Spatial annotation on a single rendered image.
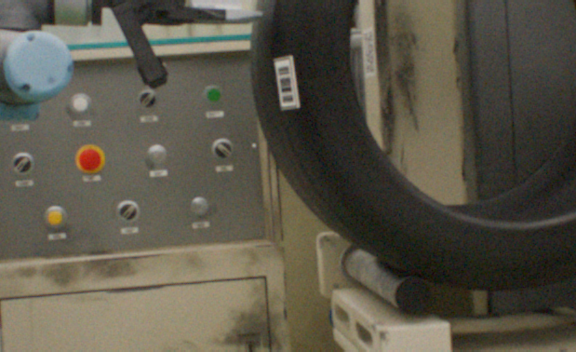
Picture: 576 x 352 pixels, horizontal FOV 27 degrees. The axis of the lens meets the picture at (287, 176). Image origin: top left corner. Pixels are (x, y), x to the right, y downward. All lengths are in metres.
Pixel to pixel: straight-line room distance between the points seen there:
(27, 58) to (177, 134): 0.89
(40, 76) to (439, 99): 0.73
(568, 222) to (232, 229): 0.88
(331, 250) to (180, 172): 0.48
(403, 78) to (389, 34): 0.07
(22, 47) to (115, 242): 0.92
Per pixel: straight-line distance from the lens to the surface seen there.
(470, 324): 1.79
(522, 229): 1.45
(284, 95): 1.41
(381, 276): 1.56
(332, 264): 1.80
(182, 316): 2.16
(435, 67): 1.84
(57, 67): 1.33
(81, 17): 1.48
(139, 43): 1.48
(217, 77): 2.18
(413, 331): 1.47
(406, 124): 1.83
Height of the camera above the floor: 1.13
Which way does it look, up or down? 3 degrees down
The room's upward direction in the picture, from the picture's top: 4 degrees counter-clockwise
